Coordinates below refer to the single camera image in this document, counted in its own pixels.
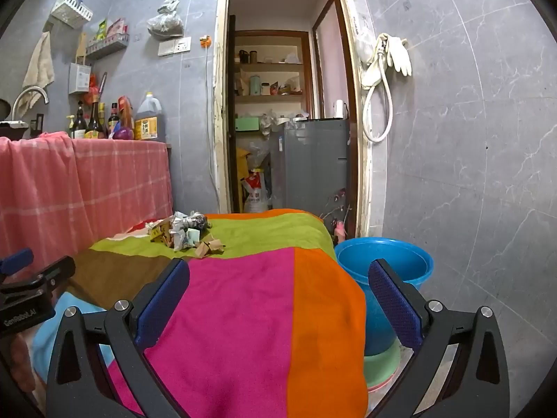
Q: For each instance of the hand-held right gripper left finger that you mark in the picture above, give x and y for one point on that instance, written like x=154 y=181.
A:
x=162 y=309

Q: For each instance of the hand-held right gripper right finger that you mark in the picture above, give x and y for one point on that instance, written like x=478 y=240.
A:
x=396 y=309

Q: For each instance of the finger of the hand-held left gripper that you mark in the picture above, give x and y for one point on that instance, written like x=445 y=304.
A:
x=15 y=259
x=52 y=274

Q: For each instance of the blue plastic bucket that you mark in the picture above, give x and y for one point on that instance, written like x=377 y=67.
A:
x=385 y=265

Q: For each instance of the pile of wrappers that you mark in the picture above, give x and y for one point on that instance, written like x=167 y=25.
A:
x=187 y=233

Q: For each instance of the green plastic basin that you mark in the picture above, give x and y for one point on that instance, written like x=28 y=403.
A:
x=383 y=368

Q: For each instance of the multicolour patchwork blanket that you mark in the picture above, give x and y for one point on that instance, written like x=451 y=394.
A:
x=243 y=305

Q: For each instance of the pink checked cloth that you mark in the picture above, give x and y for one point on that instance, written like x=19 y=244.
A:
x=78 y=183

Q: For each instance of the pink bottle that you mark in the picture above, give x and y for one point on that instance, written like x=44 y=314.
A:
x=340 y=230

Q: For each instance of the dried branches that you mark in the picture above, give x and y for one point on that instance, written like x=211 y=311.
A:
x=337 y=207

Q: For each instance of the white and red sack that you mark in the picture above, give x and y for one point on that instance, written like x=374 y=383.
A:
x=256 y=196

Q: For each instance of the dark glass bottle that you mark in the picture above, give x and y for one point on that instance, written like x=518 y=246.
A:
x=78 y=124
x=94 y=124

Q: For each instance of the yellow bag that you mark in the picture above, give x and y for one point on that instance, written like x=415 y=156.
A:
x=243 y=170

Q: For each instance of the small dark sauce bottle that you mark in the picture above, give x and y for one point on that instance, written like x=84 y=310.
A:
x=113 y=122

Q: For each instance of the grey refrigerator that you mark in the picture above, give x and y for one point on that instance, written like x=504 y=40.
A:
x=309 y=170

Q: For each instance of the metal faucet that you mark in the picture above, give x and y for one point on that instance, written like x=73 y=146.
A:
x=28 y=91

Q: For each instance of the large cooking oil jug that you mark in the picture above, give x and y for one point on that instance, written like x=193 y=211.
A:
x=148 y=122

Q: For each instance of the beige hanging towel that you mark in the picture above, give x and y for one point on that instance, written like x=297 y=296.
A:
x=39 y=69

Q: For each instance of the green box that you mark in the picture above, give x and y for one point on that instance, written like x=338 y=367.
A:
x=247 y=124

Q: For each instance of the white kettle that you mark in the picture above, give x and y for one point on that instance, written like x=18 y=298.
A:
x=340 y=109

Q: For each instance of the brown wooden door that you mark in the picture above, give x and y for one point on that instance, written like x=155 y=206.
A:
x=232 y=96

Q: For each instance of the green jar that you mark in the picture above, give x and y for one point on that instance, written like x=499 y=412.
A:
x=255 y=86

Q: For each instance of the wooden shelving unit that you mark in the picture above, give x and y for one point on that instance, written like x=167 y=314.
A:
x=307 y=74

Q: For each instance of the white hanging plastic bag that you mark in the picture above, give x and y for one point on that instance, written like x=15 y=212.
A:
x=364 y=43

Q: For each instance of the hanging clear plastic bag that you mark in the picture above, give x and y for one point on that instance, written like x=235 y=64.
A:
x=165 y=21

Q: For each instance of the white wall box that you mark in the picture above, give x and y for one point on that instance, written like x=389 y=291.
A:
x=79 y=78

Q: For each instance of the door frame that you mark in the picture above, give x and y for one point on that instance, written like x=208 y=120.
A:
x=223 y=96

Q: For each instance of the grey wall shelf rack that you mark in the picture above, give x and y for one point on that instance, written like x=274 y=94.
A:
x=106 y=47

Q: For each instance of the white plastic wall basket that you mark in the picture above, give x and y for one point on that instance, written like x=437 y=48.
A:
x=72 y=11

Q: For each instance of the white wall socket panel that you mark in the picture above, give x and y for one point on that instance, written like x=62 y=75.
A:
x=174 y=47

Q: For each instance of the orange wall hook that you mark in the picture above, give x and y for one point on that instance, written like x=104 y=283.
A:
x=205 y=42

